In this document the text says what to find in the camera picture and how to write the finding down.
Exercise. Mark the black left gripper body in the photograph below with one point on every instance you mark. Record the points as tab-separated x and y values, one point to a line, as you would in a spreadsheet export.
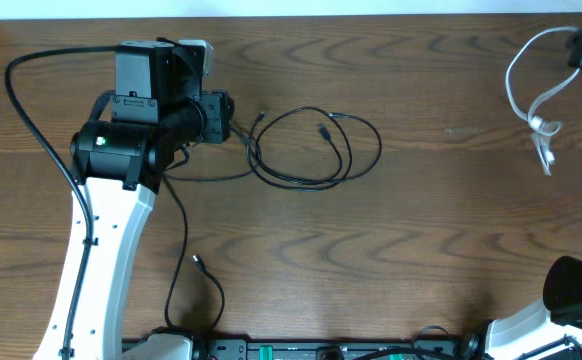
218	120

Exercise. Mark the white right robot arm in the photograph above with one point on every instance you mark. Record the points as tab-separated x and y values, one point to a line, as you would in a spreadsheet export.
550	327

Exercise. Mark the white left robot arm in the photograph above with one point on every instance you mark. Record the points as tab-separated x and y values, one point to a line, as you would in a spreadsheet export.
119	156

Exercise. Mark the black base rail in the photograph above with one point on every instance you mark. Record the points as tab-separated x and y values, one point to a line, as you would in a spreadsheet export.
243	349

